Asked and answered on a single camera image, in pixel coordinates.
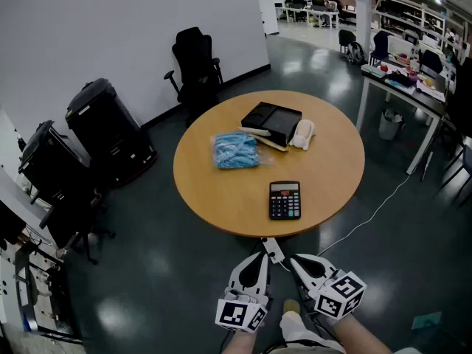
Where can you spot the white power strip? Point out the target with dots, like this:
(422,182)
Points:
(273,251)

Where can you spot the black chair with metal legs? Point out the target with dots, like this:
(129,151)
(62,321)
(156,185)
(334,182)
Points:
(461,124)

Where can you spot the large black wheeled case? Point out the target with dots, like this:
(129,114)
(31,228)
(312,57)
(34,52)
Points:
(105,127)

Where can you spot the black-top desk with white legs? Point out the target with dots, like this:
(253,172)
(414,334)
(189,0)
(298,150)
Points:
(413,94)

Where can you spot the black high-back office chair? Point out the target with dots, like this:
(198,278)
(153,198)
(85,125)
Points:
(194,68)

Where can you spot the white equipment rack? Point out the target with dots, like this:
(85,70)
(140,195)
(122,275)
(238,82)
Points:
(33,293)

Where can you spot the blue items in clear bag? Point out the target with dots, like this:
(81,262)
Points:
(234,150)

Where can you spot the long white office desks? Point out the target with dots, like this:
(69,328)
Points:
(308,12)

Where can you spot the grey mesh wastebasket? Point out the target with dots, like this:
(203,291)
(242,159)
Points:
(390,125)

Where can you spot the person's right forearm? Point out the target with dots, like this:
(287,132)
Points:
(359,336)

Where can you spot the grey backpack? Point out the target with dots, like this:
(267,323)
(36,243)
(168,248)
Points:
(355,53)

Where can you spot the black calculator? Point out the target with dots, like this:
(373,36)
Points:
(284,200)

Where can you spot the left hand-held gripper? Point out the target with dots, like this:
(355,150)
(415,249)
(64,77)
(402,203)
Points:
(239,313)

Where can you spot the teal floor sheet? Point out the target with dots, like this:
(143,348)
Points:
(427,321)

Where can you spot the black low swivel chair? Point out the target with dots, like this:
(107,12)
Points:
(73,221)

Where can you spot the beige flat wooden piece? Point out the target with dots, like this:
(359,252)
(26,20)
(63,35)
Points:
(264,138)

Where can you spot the tan shoe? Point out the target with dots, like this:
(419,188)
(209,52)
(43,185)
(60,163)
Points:
(292,305)

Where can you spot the person's left forearm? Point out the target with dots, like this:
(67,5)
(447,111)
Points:
(237,343)

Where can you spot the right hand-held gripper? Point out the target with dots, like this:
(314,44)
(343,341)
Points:
(339,295)

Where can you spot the person's leg in white trousers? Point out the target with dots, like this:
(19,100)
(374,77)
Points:
(298,332)

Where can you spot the small black wheeled case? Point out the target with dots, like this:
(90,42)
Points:
(51,160)

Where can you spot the black divided tray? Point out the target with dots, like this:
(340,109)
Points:
(273,118)

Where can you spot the beige plush rabbit toy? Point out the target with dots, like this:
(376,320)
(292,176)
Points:
(303,134)

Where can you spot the black armless chair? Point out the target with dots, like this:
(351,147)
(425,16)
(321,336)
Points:
(346,40)

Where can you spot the dark blue chair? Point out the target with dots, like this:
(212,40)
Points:
(381,46)

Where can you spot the white storage shelving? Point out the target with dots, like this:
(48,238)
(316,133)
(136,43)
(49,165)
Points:
(413,13)

